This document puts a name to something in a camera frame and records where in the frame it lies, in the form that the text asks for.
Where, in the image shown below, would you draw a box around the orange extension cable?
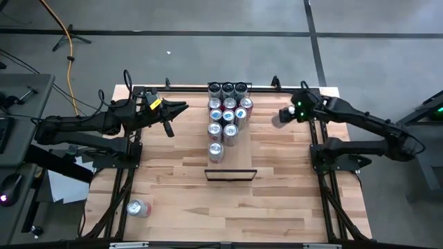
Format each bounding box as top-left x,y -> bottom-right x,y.
38,0 -> 81,118

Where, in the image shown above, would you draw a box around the grey side desk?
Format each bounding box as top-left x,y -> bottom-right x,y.
0,73 -> 56,245

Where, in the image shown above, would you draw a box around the wooden shelf with black frame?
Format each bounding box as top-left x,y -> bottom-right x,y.
204,81 -> 259,182

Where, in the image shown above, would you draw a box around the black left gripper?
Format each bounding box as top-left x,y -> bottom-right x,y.
138,90 -> 190,126

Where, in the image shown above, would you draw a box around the black computer mouse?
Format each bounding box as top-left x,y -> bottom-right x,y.
0,172 -> 24,208

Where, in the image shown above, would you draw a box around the black keyboard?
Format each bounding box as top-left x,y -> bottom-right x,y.
0,116 -> 15,155

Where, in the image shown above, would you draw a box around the grey neighbouring workstation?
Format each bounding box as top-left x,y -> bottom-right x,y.
380,89 -> 443,194

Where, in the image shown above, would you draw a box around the black clamp tool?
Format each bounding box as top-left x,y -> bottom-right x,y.
0,86 -> 39,109

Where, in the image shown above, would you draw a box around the black tripod base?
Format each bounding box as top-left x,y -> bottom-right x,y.
51,23 -> 93,53

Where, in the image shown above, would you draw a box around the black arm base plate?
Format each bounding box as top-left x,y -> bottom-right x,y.
92,140 -> 143,170
309,142 -> 373,173

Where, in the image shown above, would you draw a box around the white paper sheets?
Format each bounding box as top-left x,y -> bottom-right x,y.
46,154 -> 95,205

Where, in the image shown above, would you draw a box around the black table frame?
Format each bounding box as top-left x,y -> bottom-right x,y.
78,84 -> 373,243

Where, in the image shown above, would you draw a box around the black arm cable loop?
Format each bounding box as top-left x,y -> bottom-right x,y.
123,68 -> 134,93

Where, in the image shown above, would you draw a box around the silver mounting bracket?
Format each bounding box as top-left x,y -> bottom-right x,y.
302,243 -> 343,249
109,241 -> 150,249

